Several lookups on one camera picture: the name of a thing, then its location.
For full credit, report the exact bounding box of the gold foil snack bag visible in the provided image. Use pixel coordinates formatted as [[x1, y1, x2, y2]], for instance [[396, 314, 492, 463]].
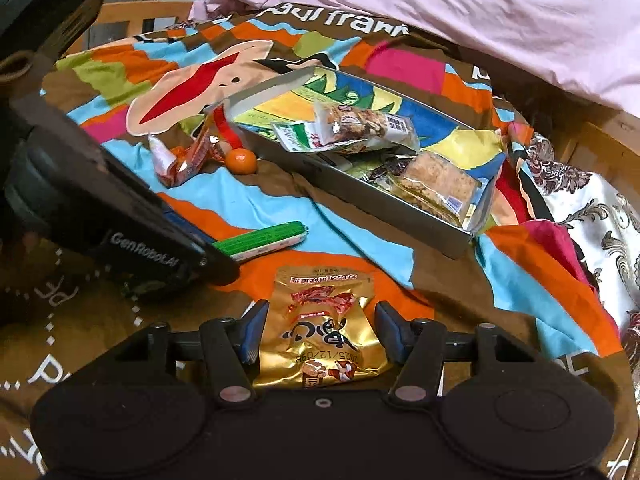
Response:
[[254, 266, 390, 389]]

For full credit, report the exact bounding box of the crumbly rice cake packet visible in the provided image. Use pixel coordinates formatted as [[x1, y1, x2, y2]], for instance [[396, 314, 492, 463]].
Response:
[[385, 152, 480, 228]]

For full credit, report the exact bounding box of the nut crisp bar packet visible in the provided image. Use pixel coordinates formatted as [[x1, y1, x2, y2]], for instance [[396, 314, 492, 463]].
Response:
[[314, 101, 420, 152]]

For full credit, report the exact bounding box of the green wrapped stick snack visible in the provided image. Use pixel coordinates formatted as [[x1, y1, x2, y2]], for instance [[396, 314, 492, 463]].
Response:
[[213, 221, 308, 263]]

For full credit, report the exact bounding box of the white red small packet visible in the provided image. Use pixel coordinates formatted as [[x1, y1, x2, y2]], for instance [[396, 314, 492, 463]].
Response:
[[149, 136, 179, 188]]

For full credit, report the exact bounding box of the orange red snack packet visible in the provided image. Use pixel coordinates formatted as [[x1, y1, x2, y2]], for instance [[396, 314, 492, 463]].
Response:
[[174, 105, 243, 185]]

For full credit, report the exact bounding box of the colourful Paul Frank blanket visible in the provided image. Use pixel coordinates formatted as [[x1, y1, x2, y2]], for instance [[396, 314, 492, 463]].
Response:
[[0, 1, 640, 480]]

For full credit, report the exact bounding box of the dark chocolate snack packet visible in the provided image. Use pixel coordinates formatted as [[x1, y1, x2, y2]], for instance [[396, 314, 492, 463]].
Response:
[[362, 157, 411, 184]]

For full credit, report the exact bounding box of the small orange tangerine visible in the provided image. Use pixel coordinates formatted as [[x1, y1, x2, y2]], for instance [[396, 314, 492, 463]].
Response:
[[224, 148, 257, 176]]

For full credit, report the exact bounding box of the white green snack pouch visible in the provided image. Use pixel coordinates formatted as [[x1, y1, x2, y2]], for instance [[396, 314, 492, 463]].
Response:
[[271, 122, 346, 153]]

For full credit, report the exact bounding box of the white floral patterned cloth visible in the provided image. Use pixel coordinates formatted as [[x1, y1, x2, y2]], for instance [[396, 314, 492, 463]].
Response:
[[508, 133, 639, 394]]

